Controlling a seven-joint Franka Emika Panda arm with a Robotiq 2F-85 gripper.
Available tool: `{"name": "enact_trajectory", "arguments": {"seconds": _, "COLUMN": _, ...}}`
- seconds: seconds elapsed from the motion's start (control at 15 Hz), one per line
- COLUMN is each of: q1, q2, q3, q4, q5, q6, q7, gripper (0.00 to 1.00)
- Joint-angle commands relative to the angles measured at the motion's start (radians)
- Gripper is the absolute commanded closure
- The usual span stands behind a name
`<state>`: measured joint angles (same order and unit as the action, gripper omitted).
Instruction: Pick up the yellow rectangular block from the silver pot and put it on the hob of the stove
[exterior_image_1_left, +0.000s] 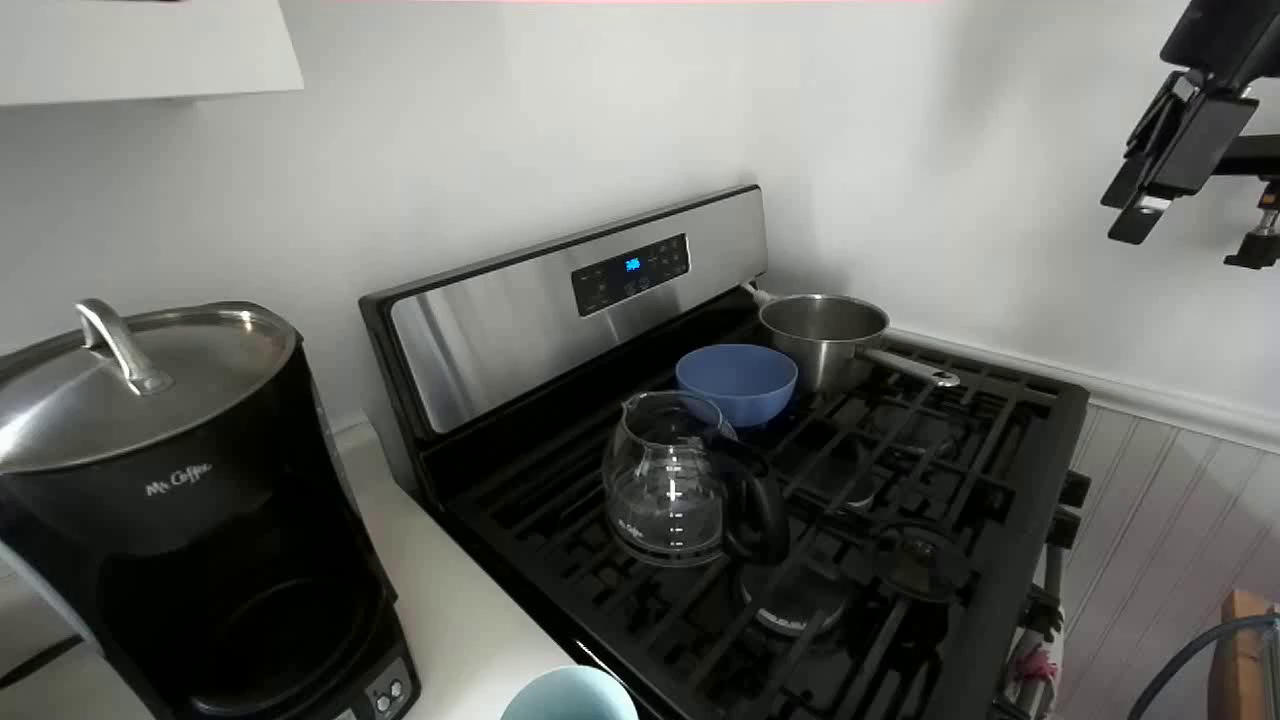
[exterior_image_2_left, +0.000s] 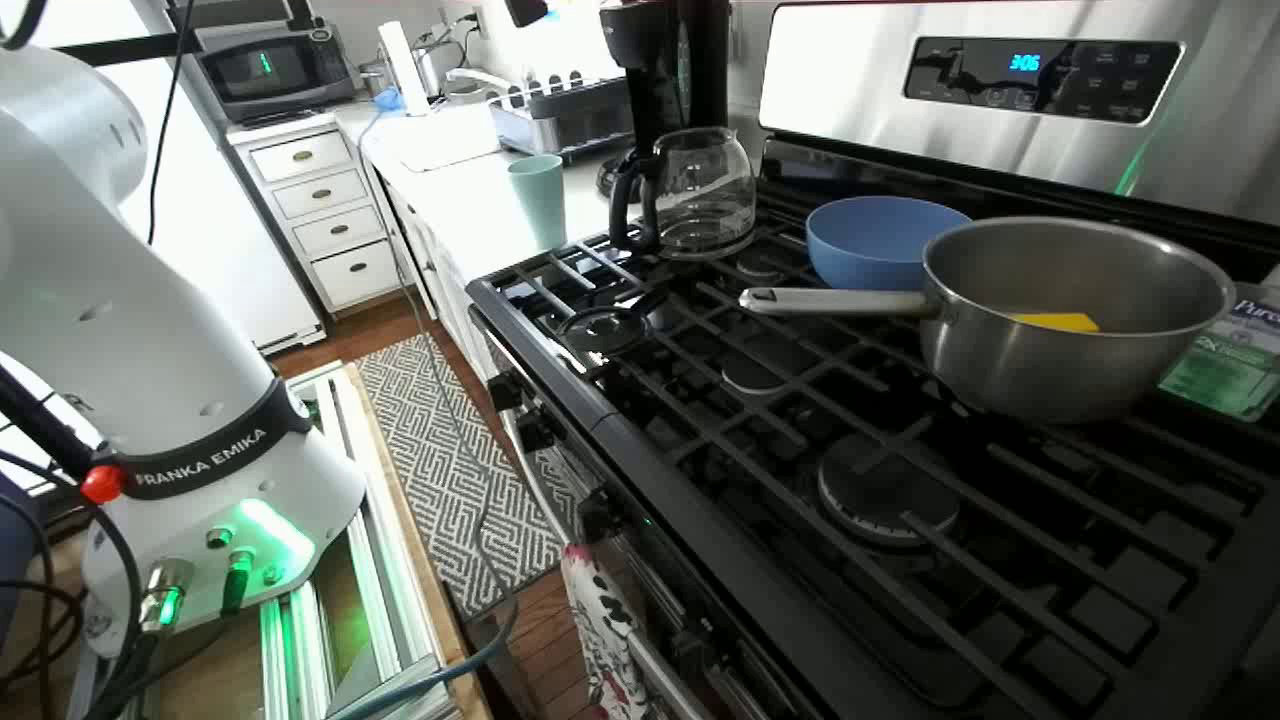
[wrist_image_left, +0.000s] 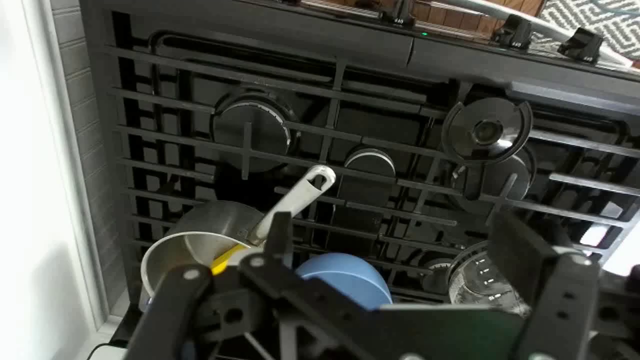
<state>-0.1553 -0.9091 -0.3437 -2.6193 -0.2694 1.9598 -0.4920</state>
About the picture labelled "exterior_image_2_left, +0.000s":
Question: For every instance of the oval black burner cap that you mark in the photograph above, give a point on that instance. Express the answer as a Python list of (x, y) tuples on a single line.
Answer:
[(752, 378)]

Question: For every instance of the white kitchen counter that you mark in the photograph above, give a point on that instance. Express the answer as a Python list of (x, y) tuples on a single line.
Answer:
[(453, 184)]

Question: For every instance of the black microwave oven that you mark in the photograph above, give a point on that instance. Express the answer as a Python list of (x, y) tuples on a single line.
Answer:
[(275, 74)]

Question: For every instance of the white drawer cabinet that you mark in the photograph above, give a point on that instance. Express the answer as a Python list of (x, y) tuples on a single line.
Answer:
[(321, 200)]

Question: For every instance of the black gas stove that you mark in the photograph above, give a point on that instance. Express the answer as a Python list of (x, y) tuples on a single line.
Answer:
[(853, 80)]

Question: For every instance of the small black burner cap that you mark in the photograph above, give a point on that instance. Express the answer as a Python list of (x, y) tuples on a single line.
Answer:
[(605, 329)]

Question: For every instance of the printed dish towel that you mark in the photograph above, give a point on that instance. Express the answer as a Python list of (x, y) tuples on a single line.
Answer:
[(605, 640)]

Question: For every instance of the black coffee maker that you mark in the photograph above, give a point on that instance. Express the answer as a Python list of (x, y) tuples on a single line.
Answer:
[(667, 64)]

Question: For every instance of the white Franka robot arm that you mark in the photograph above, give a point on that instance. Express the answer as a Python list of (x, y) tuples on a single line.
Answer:
[(105, 334)]

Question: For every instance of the teal cup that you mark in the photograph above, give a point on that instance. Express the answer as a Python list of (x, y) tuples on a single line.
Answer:
[(539, 200)]

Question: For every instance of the white bottle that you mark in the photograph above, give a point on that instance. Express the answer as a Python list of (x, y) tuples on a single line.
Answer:
[(402, 64)]

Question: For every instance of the glass coffee carafe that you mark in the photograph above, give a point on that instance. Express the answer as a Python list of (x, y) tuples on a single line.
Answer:
[(700, 184)]

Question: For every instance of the yellow rectangular block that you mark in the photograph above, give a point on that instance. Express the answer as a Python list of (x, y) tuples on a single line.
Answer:
[(1060, 323)]

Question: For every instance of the grey patterned rug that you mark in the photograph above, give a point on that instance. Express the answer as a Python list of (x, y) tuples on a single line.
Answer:
[(453, 483)]

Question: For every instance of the large black burner cap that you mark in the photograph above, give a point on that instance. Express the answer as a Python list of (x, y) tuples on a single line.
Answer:
[(881, 493)]

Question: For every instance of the blue bowl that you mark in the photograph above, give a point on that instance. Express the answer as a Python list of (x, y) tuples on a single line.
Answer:
[(865, 246)]

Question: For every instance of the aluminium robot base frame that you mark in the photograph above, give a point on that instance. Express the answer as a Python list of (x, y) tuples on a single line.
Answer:
[(384, 585)]

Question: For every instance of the black toaster with knobs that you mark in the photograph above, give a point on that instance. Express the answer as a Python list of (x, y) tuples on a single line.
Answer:
[(580, 120)]

